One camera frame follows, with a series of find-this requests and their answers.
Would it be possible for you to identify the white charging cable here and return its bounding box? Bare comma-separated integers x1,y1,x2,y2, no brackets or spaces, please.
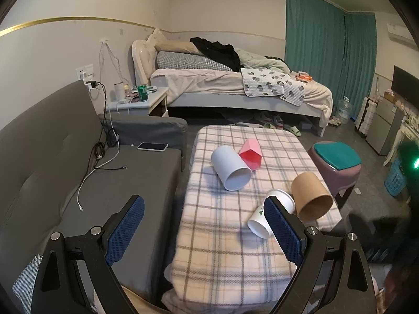
76,143,121,211

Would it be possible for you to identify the black television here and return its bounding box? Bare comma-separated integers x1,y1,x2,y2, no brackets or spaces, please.
391,66,419,109

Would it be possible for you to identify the bed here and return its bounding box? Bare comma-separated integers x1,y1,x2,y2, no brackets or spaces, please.
131,29,333,136

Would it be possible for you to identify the smartphone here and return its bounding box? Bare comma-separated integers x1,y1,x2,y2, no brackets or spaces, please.
137,142,168,152

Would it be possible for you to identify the brown paper cup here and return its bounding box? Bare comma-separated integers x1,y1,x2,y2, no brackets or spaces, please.
291,172,333,222

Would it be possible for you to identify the pink faceted cup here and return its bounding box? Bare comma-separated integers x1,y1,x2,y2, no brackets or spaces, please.
239,138,262,171

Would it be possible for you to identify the purple plastic stool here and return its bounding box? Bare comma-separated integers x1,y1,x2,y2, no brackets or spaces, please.
307,141,361,209

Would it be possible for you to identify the green curtain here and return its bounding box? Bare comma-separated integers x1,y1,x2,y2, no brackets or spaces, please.
285,0,377,118

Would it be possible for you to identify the white nightstand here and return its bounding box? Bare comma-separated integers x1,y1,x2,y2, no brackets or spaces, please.
106,87,169,117

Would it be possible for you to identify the checked grey pillow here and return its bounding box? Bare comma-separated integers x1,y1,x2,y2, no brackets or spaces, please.
156,51,231,72

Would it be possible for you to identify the white plastic cup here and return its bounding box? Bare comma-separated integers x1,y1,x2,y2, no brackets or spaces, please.
211,145,252,191

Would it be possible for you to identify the black clothing pile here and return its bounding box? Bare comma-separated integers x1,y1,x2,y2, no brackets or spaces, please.
190,37,241,72

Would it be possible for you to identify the white dressing table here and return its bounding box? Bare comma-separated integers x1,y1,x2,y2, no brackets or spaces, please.
383,116,418,166

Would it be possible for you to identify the air conditioner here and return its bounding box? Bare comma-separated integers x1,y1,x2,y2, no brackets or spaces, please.
387,24,417,48

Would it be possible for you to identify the green can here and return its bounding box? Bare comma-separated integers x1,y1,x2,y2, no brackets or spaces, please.
137,85,148,101

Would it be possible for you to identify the patterned white mat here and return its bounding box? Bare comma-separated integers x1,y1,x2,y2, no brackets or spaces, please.
241,68,305,106

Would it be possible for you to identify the white printed paper cup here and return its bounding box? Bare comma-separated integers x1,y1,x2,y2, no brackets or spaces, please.
247,189,296,240

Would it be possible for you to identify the water jug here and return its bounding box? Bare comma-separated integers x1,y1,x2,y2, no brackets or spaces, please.
335,96,353,124

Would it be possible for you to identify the small grey fridge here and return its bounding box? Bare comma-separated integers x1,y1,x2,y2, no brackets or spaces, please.
366,99,405,156

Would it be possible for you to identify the teal stool cushion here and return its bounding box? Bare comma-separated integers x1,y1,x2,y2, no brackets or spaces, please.
314,142,361,170

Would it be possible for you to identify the blue laundry basket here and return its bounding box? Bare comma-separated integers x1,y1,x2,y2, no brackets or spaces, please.
384,157,407,197

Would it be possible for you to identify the grey sofa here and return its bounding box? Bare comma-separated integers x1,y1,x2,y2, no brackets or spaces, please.
1,82,188,303

